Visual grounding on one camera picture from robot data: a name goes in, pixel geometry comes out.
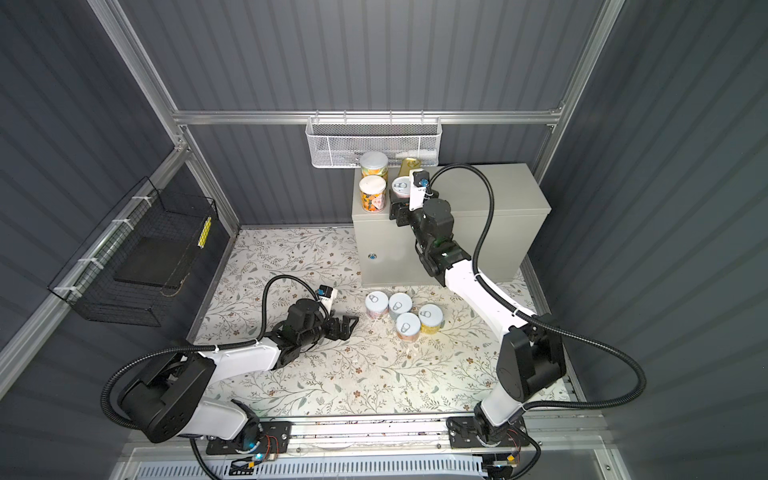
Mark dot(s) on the pink ring-pull can front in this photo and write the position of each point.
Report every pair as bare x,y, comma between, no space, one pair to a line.
400,189

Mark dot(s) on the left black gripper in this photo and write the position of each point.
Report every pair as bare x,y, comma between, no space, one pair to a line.
345,329

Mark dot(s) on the white wire basket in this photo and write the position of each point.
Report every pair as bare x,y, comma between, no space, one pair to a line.
339,144

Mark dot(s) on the beige metal cabinet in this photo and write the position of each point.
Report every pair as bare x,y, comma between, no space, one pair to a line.
386,251

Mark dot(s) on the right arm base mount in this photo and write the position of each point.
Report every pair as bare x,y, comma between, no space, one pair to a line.
467,432

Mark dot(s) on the green yellow plastic-lid can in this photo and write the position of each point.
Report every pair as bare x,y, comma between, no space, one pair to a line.
374,163

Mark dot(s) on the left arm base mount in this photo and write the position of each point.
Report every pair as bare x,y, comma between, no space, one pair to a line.
271,437

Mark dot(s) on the black wire basket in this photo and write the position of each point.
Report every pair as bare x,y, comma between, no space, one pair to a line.
87,284

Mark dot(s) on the orange label plastic-lid can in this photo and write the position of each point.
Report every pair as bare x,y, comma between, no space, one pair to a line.
373,193

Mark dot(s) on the teal label can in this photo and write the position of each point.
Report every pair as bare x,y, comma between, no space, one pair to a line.
399,303

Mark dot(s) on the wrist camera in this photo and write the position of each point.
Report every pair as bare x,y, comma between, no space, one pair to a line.
419,182
327,295

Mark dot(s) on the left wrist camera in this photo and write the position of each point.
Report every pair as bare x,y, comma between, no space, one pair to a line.
327,295

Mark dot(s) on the gold rectangular tin can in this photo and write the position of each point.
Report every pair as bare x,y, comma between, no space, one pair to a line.
407,165

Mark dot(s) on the pink label can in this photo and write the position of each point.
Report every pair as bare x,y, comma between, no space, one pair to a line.
376,304

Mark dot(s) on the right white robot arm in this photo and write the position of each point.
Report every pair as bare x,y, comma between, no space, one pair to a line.
529,359

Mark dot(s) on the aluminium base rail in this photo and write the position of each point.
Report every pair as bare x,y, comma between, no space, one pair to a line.
427,434

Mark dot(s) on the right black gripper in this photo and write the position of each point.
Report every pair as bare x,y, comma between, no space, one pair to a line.
403,211

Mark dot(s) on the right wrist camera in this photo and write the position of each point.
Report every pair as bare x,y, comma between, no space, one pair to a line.
419,182

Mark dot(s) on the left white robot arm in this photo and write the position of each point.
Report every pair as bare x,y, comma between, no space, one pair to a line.
163,394

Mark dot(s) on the salmon label can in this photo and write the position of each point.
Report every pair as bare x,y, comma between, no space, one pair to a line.
408,327

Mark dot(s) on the yellow label ring-pull can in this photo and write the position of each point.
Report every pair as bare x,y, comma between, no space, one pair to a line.
431,319

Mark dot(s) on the black pad in basket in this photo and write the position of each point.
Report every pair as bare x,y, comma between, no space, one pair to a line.
157,262

